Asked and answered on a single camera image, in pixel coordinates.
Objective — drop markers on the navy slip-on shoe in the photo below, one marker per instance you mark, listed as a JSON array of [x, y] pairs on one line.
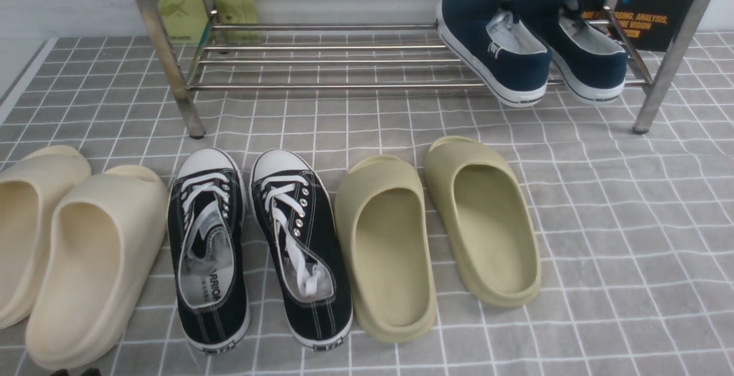
[[592, 65], [494, 42]]

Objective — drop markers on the stainless steel shoe rack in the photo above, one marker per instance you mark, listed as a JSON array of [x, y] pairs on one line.
[[212, 50]]

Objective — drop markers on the yellow-green box behind rack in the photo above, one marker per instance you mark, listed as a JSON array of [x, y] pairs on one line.
[[185, 20]]

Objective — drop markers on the olive green slide, left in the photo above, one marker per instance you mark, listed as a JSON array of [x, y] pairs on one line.
[[379, 213]]

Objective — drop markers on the olive green slide, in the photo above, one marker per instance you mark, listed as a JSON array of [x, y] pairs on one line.
[[379, 213], [488, 224]]

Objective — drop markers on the black canvas sneaker, right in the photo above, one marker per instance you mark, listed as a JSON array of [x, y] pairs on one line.
[[294, 211]]

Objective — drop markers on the black canvas sneaker, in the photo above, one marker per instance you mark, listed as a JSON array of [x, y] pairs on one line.
[[294, 211], [205, 225]]

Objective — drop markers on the olive green slide, right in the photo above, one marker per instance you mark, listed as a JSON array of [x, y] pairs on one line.
[[488, 224]]

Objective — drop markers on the black canvas sneaker, left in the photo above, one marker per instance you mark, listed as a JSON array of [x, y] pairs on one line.
[[205, 225]]

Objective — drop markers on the cream slide, right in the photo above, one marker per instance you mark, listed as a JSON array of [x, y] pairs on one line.
[[104, 238]]

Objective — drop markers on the cream slide, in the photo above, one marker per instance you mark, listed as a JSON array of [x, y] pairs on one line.
[[104, 238], [31, 189]]

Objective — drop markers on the cream slide, left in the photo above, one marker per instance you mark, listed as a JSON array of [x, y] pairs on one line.
[[31, 189]]

